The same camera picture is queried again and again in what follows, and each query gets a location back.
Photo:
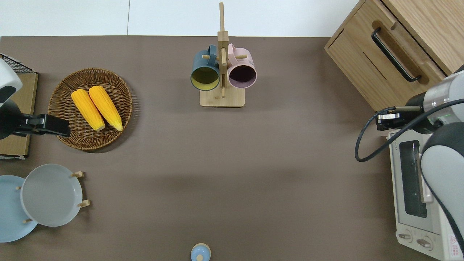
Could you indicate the dark teal mug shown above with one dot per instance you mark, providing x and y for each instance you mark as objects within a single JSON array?
[{"x": 203, "y": 65}]

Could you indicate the wooden mug tree stand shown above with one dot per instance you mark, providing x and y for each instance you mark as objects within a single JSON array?
[{"x": 222, "y": 99}]

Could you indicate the wooden plate rack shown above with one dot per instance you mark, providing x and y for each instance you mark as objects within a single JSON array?
[{"x": 80, "y": 174}]

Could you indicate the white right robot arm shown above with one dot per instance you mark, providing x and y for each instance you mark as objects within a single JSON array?
[{"x": 446, "y": 163}]

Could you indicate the brown table mat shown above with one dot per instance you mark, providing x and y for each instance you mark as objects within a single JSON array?
[{"x": 253, "y": 163}]

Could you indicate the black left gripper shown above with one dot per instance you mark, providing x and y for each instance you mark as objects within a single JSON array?
[{"x": 56, "y": 126}]

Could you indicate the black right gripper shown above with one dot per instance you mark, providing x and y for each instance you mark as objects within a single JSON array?
[{"x": 389, "y": 121}]

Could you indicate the wooden cabinet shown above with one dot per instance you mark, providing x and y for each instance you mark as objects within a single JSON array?
[{"x": 435, "y": 21}]

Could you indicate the round wicker basket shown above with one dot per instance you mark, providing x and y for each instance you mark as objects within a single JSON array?
[{"x": 72, "y": 139}]

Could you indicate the yellow corn cob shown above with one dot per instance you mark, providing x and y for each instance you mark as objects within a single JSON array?
[
  {"x": 106, "y": 107},
  {"x": 87, "y": 108}
]

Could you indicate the pink mug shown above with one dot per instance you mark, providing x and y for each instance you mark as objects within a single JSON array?
[{"x": 244, "y": 65}]

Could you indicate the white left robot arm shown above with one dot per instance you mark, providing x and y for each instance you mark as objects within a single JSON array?
[{"x": 7, "y": 81}]

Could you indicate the cream toaster oven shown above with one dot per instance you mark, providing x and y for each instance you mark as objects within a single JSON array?
[{"x": 406, "y": 203}]

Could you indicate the light blue plate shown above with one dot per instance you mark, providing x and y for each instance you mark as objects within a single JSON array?
[{"x": 9, "y": 217}]

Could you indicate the grey plate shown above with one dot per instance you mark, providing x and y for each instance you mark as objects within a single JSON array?
[{"x": 50, "y": 195}]

